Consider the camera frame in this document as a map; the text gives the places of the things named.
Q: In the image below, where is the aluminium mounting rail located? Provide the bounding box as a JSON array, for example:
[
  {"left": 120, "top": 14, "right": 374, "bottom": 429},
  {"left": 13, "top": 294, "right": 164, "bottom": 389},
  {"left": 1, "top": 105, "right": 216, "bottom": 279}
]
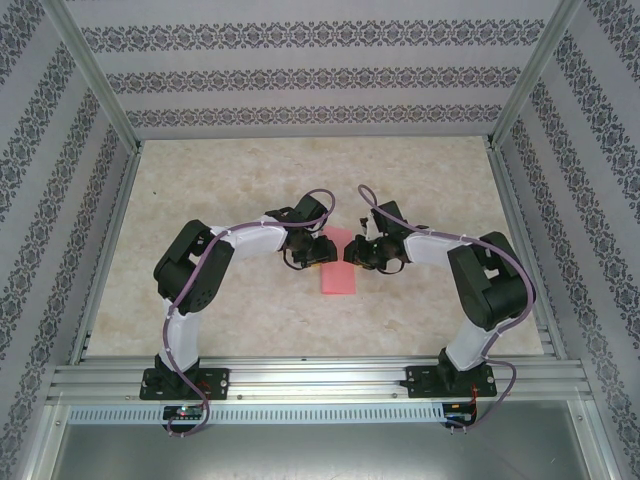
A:
[{"left": 47, "top": 355, "right": 591, "bottom": 402}]

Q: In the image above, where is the aluminium frame post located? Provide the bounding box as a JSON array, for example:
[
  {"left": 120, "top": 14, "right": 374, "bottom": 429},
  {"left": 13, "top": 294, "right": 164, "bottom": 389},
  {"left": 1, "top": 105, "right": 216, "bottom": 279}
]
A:
[
  {"left": 489, "top": 0, "right": 585, "bottom": 150},
  {"left": 42, "top": 0, "right": 141, "bottom": 151}
]

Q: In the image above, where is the aluminium side rail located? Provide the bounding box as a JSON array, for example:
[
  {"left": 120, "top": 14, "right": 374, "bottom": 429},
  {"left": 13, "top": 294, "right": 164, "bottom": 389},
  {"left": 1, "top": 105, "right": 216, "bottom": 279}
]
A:
[
  {"left": 485, "top": 139, "right": 570, "bottom": 360},
  {"left": 67, "top": 139, "right": 146, "bottom": 365}
]

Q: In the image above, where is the grey metal sheet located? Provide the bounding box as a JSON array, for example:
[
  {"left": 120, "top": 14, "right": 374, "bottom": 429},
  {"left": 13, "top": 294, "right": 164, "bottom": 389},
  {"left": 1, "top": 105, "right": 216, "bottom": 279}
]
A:
[{"left": 39, "top": 399, "right": 619, "bottom": 480}]

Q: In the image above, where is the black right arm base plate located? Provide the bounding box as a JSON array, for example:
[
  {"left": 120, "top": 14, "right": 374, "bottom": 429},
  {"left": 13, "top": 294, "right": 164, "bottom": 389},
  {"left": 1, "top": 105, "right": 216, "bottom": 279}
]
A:
[{"left": 405, "top": 364, "right": 498, "bottom": 400}]

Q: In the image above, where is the small circuit board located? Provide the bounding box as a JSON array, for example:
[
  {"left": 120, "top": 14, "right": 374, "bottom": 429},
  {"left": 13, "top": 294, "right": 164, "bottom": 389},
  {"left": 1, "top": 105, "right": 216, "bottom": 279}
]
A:
[
  {"left": 163, "top": 405, "right": 205, "bottom": 422},
  {"left": 444, "top": 402, "right": 479, "bottom": 425}
]

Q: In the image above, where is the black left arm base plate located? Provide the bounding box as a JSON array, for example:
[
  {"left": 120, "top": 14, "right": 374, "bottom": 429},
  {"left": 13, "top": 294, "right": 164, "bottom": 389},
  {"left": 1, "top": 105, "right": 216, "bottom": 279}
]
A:
[{"left": 141, "top": 367, "right": 231, "bottom": 401}]

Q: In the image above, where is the slotted grey cable duct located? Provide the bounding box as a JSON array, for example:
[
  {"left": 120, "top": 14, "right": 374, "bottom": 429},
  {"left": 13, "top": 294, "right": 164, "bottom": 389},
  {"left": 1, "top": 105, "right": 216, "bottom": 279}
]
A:
[{"left": 67, "top": 403, "right": 447, "bottom": 426}]

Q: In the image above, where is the pink paper sheet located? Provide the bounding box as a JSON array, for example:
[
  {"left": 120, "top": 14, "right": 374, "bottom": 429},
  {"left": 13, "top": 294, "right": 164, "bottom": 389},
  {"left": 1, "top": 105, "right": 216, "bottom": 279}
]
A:
[{"left": 319, "top": 225, "right": 359, "bottom": 296}]

